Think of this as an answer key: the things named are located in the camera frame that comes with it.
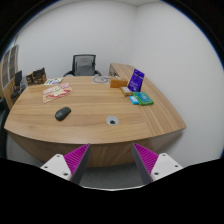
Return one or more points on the grey desk cable grommet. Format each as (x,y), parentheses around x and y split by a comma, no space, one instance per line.
(112,120)

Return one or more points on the black mesh office chair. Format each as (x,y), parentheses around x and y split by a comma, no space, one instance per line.
(83,65)

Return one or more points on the colourful printed mouse pad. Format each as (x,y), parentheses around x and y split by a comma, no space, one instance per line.
(56,92)

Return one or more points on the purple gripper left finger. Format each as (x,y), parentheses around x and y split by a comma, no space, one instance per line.
(70,166)

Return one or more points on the small black side chair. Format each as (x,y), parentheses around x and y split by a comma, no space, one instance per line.
(19,87)

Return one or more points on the stacked dark cardboard boxes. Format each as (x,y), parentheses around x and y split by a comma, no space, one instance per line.
(36,77)

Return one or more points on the purple standing card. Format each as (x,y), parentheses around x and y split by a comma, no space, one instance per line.
(136,81)

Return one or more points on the small blue box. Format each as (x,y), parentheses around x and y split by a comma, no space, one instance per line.
(133,100)

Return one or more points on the orange cardboard box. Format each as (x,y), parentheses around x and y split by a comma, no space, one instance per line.
(117,83)

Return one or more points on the green flat box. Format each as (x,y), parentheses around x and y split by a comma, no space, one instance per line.
(142,98)

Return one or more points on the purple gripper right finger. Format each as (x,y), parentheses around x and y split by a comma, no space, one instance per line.
(153,166)

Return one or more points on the white leaflet with pictures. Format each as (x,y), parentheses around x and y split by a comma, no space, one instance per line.
(53,81)

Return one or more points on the wooden shelf cabinet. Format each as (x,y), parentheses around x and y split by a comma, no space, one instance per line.
(9,67)

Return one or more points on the black computer mouse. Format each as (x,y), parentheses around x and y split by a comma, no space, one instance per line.
(62,113)

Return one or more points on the small yellow box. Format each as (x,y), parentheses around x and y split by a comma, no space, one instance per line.
(126,91)

